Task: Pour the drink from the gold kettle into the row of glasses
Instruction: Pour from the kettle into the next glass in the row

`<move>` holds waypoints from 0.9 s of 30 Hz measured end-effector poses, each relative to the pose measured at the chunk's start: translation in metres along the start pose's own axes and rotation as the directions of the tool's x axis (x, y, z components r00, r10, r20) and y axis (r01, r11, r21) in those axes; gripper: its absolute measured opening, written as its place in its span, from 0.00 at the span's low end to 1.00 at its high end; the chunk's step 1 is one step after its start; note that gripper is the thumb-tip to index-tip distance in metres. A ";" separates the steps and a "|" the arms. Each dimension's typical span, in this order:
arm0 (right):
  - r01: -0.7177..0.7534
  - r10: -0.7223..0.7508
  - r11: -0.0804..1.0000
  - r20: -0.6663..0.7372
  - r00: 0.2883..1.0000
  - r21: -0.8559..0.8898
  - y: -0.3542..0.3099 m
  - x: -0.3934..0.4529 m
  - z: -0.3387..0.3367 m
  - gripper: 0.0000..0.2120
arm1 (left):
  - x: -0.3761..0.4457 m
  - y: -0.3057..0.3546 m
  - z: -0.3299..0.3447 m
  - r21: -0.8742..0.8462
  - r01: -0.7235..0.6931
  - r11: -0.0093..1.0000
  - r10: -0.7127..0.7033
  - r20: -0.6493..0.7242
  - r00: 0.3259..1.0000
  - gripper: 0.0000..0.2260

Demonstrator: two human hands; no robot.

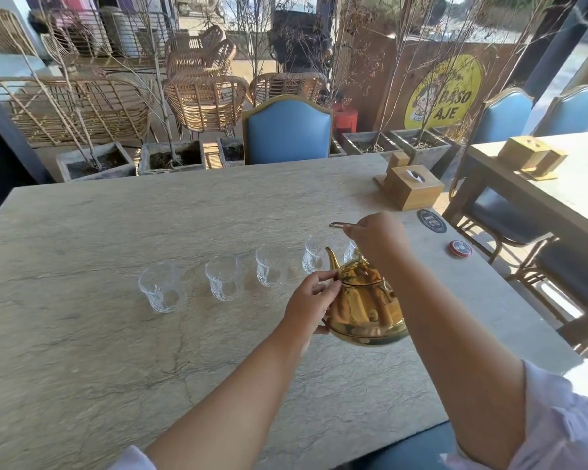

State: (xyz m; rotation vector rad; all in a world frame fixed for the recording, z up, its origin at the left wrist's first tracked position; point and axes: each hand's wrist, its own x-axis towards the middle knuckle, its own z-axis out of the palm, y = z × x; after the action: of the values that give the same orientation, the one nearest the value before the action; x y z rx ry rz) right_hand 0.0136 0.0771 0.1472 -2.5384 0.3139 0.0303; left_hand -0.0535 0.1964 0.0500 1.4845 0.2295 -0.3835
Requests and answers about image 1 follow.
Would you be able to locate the person's right hand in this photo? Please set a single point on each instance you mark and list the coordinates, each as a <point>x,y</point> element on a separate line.
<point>384,242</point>

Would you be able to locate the person's left hand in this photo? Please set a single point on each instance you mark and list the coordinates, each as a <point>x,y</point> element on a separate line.
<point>306,301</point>

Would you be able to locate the person's right fingers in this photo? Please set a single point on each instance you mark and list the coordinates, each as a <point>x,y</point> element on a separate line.
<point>356,229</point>

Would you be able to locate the person's left thumb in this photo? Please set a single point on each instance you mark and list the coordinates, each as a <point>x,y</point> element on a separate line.
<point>323,275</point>

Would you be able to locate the gold metal kettle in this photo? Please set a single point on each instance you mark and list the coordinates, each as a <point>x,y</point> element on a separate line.
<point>365,308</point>

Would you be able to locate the person's left forearm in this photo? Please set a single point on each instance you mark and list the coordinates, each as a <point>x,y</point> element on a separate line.
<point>235,396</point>

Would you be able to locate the person's right forearm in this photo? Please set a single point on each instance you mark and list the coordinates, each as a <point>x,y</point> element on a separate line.
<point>451,357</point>

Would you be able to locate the clear ribbed drinking glass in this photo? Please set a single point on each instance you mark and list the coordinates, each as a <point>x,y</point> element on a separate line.
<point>350,252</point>
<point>161,288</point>
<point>224,278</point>
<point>316,254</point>
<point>272,266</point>

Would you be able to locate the wooden tissue box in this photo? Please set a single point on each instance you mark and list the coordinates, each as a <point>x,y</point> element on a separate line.
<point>414,188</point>
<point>522,152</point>

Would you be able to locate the wooden menu holder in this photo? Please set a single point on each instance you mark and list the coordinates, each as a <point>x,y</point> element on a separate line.
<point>551,163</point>
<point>394,163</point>

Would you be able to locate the round dark table sticker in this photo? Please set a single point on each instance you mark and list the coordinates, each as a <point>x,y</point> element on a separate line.
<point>431,221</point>

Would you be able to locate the grey concrete planter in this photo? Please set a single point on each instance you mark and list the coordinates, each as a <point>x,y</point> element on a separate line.
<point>95,166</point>
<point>421,146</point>
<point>367,141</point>
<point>171,159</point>
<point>231,151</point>

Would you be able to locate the round red tin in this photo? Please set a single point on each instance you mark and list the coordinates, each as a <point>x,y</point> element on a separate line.
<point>459,248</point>

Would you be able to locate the red plastic stool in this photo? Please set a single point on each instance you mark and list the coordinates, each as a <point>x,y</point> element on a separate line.
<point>344,119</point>

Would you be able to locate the blue padded wooden chair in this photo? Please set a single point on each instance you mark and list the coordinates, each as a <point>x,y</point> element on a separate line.
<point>568,112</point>
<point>568,283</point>
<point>507,117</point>
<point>286,134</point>

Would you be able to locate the rattan armchair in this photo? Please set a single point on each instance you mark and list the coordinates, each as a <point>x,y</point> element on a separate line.
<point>286,88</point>
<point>206,105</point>
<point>203,39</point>
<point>201,61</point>

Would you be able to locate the round yellow sign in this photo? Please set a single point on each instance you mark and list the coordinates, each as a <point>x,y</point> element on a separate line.
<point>446,92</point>

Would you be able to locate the large black pot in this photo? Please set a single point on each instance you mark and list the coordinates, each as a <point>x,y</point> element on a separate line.
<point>299,41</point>

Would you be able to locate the white shirt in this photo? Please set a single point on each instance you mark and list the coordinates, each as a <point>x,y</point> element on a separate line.
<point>563,420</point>

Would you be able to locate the wide rattan sofa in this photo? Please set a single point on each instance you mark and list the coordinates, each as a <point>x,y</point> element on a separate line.
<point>78,110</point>

